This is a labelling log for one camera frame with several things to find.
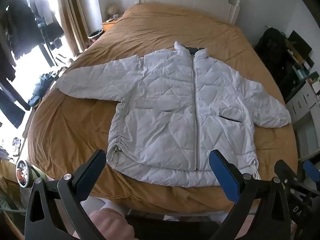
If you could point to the pink slipper foot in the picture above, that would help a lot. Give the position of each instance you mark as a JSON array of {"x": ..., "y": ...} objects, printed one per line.
[{"x": 247, "y": 230}]

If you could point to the green shelf unit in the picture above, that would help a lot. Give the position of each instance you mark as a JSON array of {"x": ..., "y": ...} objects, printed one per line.
[{"x": 292, "y": 77}]

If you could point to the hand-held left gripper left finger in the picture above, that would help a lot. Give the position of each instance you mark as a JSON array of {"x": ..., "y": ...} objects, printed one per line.
[{"x": 93, "y": 165}]

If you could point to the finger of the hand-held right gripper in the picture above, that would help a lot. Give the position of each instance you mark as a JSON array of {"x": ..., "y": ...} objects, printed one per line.
[
  {"x": 285, "y": 171},
  {"x": 310, "y": 167}
]

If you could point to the round metal tin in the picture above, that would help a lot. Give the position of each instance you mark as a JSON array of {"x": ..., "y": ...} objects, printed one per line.
[{"x": 23, "y": 173}]

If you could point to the beige curtain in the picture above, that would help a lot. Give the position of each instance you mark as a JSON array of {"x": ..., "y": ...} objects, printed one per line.
[{"x": 72, "y": 17}]

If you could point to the dark paper bag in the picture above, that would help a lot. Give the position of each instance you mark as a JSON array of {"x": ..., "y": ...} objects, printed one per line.
[{"x": 300, "y": 43}]

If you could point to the bed with mustard cover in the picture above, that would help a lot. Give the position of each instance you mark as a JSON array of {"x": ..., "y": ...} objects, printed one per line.
[{"x": 150, "y": 25}]

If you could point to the person's left leg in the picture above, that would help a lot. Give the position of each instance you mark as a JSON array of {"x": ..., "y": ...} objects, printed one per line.
[{"x": 110, "y": 225}]

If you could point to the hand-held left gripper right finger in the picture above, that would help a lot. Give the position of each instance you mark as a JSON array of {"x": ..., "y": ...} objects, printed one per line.
[{"x": 225, "y": 175}]

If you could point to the grey black hanging coat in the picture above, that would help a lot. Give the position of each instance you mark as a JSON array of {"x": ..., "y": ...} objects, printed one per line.
[{"x": 47, "y": 22}]

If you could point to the white puffer jacket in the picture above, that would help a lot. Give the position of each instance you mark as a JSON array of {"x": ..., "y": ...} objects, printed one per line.
[{"x": 162, "y": 105}]

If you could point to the black backpack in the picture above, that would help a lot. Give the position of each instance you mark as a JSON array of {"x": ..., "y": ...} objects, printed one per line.
[{"x": 270, "y": 47}]

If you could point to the white sneaker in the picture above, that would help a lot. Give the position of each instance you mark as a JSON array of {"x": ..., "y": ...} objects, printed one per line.
[{"x": 16, "y": 147}]

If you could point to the round globe lamp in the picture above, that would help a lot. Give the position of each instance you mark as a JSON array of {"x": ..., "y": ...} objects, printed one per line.
[{"x": 112, "y": 9}]

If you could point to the green plastic basket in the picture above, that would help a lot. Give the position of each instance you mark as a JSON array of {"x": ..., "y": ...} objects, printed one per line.
[{"x": 11, "y": 202}]

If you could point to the white drawer cabinet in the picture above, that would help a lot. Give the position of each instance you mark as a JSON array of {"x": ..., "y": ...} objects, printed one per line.
[{"x": 303, "y": 110}]

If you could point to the black hanging jacket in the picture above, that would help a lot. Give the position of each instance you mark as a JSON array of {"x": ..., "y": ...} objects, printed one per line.
[{"x": 20, "y": 30}]

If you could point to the black waste bin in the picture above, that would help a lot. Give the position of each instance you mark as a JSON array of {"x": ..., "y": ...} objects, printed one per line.
[{"x": 95, "y": 35}]

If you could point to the dark clothes pile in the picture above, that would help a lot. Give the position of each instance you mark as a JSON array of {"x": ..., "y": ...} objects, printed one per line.
[{"x": 42, "y": 85}]

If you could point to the wooden nightstand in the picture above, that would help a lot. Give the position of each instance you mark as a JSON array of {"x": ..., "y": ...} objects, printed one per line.
[{"x": 108, "y": 25}]

